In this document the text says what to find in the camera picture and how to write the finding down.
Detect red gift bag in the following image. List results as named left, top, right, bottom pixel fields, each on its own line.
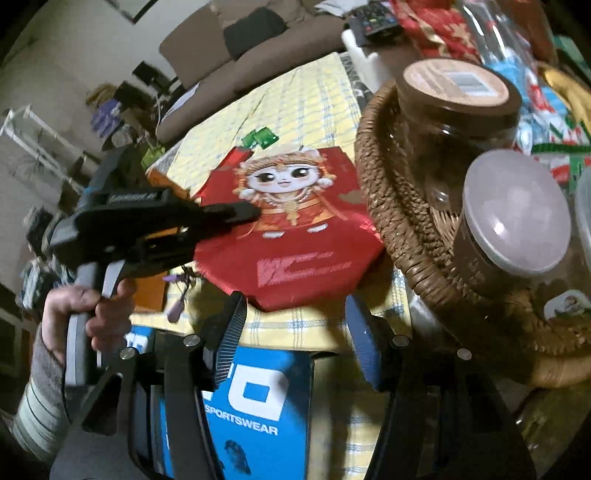
left=191, top=144, right=386, bottom=312

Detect person's left forearm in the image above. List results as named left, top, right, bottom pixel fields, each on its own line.
left=9, top=323, right=70, bottom=462

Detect wicker basket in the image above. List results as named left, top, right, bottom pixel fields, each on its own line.
left=355, top=78, right=591, bottom=388

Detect orange cardboard box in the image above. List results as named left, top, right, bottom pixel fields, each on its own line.
left=131, top=165, right=204, bottom=315

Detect black cushion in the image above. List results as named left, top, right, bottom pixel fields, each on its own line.
left=223, top=7, right=287, bottom=58

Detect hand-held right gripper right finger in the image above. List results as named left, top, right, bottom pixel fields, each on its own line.
left=346, top=294, right=539, bottom=480

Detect pile of red packets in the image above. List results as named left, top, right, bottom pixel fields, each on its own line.
left=392, top=0, right=481, bottom=61

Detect container with grey lid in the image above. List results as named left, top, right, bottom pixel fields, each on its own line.
left=452, top=148, right=573, bottom=301
left=573, top=166, right=591, bottom=241

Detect pile of striped candy wrappers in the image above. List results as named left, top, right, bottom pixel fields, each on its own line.
left=517, top=88, right=591, bottom=185

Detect black speaker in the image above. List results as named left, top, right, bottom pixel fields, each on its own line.
left=131, top=62, right=162, bottom=87

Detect person's left hand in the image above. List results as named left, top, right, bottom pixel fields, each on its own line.
left=44, top=281, right=137, bottom=365

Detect blue printed package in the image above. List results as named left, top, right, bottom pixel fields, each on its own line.
left=157, top=346, right=315, bottom=480
left=124, top=325, right=155, bottom=352

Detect blue storage boxes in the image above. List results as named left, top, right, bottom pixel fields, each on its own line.
left=90, top=104, right=123, bottom=137

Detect green packet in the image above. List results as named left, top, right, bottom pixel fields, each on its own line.
left=240, top=129, right=278, bottom=149

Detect purple handled black tool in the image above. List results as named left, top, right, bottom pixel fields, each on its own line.
left=165, top=272, right=195, bottom=324

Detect black remote control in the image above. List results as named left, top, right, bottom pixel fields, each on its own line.
left=346, top=2, right=402, bottom=47

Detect plastic bottle with blue label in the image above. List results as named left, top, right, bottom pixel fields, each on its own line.
left=462, top=0, right=539, bottom=88

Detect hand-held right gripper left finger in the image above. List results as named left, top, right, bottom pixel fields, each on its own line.
left=50, top=292, right=249, bottom=480

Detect yellow checked tablecloth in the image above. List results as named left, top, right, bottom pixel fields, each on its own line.
left=129, top=52, right=411, bottom=480

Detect white pole rack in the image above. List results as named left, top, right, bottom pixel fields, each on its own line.
left=0, top=105, right=88, bottom=185

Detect jar with brown lid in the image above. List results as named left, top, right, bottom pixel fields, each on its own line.
left=396, top=58, right=522, bottom=208

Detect bananas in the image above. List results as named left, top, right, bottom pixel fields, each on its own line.
left=538, top=65, right=591, bottom=134

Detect brown sofa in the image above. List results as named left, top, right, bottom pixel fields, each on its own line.
left=154, top=0, right=365, bottom=144

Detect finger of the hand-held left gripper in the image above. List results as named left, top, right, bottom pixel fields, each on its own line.
left=143, top=231, right=208, bottom=261
left=185, top=200, right=262, bottom=241

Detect cup with picture sticker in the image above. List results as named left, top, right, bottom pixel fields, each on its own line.
left=544, top=290, right=591, bottom=324

